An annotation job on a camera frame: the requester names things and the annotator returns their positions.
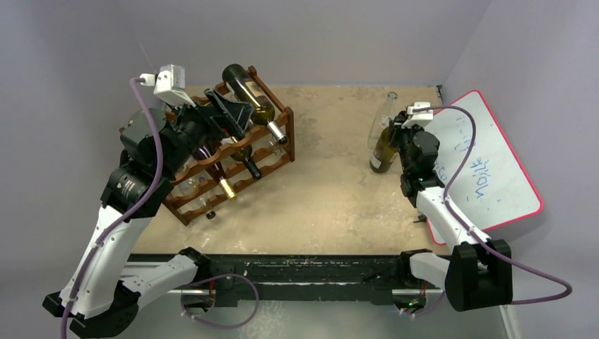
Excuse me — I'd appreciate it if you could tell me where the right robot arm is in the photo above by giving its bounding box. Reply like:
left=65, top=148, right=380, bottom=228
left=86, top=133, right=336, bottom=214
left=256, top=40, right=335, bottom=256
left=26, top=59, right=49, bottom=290
left=388, top=117, right=513, bottom=311

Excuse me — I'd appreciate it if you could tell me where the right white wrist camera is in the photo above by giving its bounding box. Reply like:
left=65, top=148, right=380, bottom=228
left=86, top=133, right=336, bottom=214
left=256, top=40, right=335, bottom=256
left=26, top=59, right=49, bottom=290
left=401, top=102, right=434, bottom=129

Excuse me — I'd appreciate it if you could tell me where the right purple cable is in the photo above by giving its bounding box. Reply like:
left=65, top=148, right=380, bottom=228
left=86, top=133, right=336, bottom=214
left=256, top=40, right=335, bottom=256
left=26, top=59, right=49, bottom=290
left=411, top=105, right=574, bottom=306

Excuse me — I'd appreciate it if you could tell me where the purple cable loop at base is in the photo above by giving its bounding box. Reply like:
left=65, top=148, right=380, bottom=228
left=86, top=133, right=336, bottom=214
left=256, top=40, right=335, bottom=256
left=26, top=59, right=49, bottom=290
left=179, top=273, right=261, bottom=329

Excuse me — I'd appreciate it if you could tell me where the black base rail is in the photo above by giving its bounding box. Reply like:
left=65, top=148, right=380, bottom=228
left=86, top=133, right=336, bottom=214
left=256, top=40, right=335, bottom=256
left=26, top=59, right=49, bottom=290
left=126, top=252, right=450, bottom=307

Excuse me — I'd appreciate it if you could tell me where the dark green bottle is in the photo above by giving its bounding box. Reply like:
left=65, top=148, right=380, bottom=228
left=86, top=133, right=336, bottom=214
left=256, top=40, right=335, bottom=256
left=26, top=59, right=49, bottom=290
left=369, top=126, right=401, bottom=174

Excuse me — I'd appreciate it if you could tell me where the clear glass wine bottle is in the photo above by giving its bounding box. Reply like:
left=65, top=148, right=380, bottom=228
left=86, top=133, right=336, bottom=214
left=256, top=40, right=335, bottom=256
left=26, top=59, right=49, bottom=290
left=367, top=91, right=398, bottom=150

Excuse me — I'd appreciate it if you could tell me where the wooden wine rack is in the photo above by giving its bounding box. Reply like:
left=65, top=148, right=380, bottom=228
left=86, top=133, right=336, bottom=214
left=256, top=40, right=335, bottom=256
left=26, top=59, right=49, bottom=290
left=119, top=66, right=296, bottom=227

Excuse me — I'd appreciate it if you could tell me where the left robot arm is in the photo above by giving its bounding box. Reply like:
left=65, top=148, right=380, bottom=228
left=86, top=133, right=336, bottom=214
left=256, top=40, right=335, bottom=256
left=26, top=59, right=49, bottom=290
left=42, top=89, right=254, bottom=338

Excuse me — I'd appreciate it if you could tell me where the black whiteboard clip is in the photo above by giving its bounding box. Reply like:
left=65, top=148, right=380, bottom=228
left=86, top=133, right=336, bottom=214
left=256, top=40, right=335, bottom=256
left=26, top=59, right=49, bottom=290
left=413, top=215, right=427, bottom=223

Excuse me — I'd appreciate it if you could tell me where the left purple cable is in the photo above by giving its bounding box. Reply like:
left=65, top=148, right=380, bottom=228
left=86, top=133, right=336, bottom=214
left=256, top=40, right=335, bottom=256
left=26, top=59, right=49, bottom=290
left=58, top=77, right=165, bottom=339

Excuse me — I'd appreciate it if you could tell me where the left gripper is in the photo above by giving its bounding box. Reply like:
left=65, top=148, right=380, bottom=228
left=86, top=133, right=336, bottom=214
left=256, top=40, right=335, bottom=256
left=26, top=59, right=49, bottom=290
left=161, top=88, right=254, bottom=177

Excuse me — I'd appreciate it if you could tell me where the clear bottle in rack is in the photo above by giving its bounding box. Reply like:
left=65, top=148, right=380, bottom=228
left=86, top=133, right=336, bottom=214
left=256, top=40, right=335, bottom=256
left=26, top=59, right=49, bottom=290
left=179, top=174, right=213, bottom=213

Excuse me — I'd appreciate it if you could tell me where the pink-framed whiteboard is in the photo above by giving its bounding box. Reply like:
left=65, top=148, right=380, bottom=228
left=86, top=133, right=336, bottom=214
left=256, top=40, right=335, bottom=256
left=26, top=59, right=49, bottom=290
left=425, top=90, right=544, bottom=231

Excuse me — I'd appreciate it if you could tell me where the dark bottle, black cap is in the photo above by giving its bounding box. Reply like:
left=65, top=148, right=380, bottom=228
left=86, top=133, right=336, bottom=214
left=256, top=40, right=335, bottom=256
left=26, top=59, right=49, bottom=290
left=230, top=145, right=263, bottom=180

